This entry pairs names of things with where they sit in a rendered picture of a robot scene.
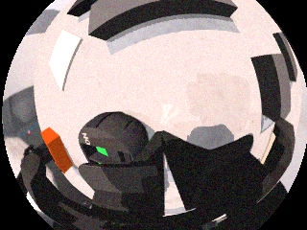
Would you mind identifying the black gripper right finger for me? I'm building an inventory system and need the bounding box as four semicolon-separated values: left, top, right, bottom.
161;130;253;211

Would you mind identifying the dark grey controller unit with white label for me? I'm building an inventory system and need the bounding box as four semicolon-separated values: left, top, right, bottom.
78;111;150;165

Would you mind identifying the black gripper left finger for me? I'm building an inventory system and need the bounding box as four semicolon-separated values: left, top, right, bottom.
78;131;165;215

